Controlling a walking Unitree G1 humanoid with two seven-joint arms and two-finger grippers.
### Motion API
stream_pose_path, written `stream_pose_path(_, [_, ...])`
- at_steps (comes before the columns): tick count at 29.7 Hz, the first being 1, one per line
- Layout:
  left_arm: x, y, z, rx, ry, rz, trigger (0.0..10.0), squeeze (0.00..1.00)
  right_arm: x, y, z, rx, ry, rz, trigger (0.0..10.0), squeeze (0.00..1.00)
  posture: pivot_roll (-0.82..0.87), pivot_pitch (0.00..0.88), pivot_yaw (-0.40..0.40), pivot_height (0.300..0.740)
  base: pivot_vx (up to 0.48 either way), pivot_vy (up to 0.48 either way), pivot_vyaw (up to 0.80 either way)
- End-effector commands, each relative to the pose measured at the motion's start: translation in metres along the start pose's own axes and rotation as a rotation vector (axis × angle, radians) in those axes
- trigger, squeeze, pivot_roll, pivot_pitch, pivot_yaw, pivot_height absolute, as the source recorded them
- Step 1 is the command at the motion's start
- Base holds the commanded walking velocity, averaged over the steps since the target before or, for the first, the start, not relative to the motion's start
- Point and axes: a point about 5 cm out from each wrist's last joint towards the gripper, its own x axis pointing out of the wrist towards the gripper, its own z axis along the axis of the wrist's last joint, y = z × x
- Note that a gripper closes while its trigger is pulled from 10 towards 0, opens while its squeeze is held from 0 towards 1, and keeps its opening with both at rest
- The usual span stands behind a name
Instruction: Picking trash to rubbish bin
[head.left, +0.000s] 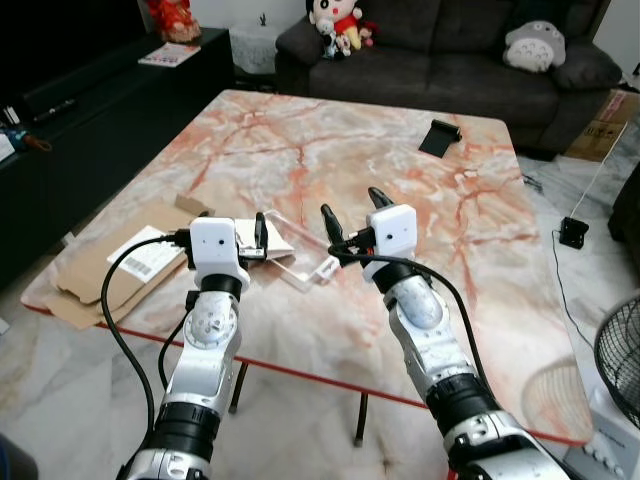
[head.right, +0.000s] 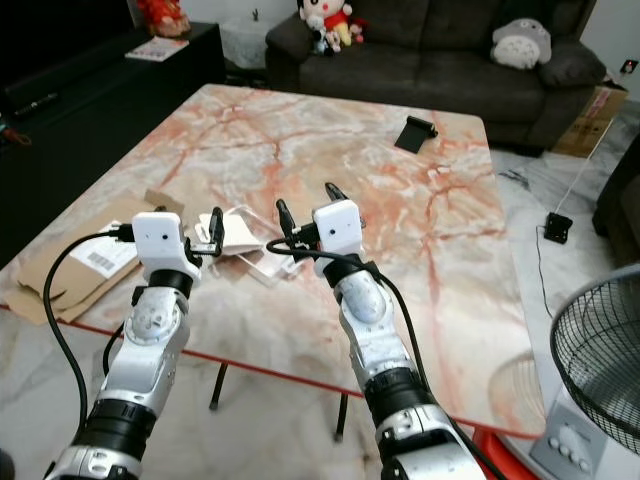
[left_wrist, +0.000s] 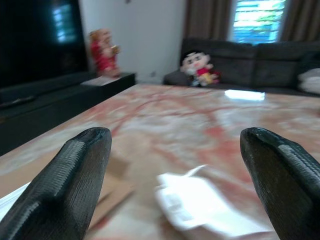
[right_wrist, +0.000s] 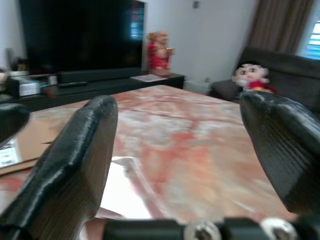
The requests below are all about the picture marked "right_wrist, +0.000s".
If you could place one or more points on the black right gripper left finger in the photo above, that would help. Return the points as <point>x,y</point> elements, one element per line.
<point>65,160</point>

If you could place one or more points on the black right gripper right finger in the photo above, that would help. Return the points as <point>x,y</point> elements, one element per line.
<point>285,140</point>

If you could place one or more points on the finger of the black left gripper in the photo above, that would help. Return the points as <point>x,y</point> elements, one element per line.
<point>11,122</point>

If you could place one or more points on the long white carton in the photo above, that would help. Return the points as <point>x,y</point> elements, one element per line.
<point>122,190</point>

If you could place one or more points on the brown cardboard sheet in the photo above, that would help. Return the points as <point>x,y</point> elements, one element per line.
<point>42,130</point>

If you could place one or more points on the white box with blue print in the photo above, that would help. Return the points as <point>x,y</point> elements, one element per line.
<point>28,88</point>

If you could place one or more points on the dark grey sofa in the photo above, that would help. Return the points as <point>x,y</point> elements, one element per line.
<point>287,72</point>

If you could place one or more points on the plush doll with red shirt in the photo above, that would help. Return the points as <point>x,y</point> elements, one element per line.
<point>252,77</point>

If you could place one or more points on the black low TV console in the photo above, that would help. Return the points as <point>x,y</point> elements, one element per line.
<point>112,86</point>

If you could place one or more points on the black soundbar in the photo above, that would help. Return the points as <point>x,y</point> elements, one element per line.
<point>100,75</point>

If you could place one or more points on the window with louvres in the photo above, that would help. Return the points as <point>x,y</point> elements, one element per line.
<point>313,37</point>

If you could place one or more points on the large black television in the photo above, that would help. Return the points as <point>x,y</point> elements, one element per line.
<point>82,35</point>

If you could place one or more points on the brown curtain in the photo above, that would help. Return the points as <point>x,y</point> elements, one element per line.
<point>280,25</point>

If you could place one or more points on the flat white papers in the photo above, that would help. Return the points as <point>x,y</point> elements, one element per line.
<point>148,78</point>

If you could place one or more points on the red and gold statue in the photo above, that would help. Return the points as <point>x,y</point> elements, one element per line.
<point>158,56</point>

